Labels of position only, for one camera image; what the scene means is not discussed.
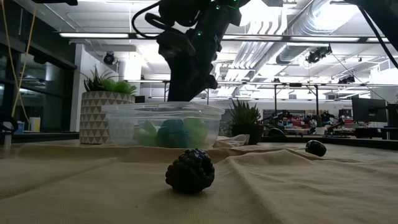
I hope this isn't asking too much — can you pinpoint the black monitor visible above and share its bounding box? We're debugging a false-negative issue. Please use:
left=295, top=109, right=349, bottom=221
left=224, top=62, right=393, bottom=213
left=351, top=97, right=388, bottom=123

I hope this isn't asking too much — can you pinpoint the small plant in dark pot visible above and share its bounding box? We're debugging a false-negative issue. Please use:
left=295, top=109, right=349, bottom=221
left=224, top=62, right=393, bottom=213
left=228, top=98, right=265, bottom=146

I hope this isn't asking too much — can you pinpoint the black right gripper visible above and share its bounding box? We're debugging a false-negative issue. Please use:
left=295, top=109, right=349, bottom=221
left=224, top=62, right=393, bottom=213
left=157, top=0, right=250, bottom=102

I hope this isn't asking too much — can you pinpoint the bright green round fruit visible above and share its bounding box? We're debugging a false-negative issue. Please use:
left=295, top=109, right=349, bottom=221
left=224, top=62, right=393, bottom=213
left=183, top=117, right=208, bottom=147

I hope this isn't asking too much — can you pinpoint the dark green toy pepper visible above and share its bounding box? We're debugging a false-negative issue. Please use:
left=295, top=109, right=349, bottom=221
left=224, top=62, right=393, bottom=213
left=156, top=118, right=190, bottom=149

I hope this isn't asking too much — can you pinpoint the light green ridged fruit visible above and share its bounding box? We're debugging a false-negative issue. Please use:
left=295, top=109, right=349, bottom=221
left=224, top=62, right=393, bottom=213
left=134, top=119, right=159, bottom=147

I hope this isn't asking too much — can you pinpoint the cluttered background workbench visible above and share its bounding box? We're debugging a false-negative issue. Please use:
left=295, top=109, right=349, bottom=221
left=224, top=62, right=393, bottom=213
left=264, top=108, right=354, bottom=138

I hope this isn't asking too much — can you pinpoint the silver ventilation duct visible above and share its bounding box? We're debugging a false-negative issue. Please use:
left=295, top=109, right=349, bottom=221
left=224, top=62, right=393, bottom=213
left=275, top=0, right=362, bottom=65

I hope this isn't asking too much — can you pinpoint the yellow cable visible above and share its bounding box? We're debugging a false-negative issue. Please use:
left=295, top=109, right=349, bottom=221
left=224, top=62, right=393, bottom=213
left=1, top=0, right=37, bottom=123

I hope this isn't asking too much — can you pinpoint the clear plastic tupperware container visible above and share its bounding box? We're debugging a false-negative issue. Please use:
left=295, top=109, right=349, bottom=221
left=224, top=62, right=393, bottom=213
left=101, top=101, right=226, bottom=149

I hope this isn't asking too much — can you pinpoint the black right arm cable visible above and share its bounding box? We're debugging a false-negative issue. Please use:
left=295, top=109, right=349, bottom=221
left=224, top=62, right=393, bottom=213
left=131, top=1, right=398, bottom=70

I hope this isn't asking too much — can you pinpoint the long ceiling light bar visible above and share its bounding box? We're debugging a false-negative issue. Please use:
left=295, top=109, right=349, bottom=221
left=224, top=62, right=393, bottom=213
left=58, top=32, right=390, bottom=44

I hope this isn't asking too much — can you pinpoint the black ceiling camera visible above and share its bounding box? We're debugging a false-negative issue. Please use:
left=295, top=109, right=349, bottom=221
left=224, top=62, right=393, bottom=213
left=103, top=51, right=117, bottom=66
left=305, top=45, right=333, bottom=65

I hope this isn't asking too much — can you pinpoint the white bucket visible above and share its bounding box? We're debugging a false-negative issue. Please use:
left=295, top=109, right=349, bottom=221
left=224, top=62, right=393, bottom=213
left=29, top=117, right=42, bottom=133

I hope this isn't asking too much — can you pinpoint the succulent in white patterned pot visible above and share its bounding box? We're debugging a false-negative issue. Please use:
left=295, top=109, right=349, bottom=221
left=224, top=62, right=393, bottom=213
left=79, top=66, right=137, bottom=146

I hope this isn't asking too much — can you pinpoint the beige cloth mat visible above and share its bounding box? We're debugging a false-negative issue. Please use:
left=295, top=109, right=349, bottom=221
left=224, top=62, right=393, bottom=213
left=0, top=139, right=398, bottom=224

